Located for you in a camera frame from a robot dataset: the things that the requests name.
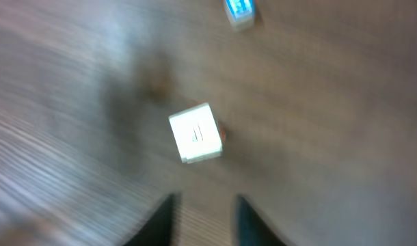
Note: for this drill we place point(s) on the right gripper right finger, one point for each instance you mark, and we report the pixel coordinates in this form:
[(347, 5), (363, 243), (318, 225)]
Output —
[(251, 229)]

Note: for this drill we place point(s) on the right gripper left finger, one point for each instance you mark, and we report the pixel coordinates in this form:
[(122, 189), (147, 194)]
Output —
[(159, 228)]

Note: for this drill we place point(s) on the white block red edge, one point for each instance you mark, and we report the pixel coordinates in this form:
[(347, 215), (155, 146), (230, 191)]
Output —
[(196, 133)]

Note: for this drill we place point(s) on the blue P block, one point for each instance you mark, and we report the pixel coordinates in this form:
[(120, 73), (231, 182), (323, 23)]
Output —
[(240, 13)]

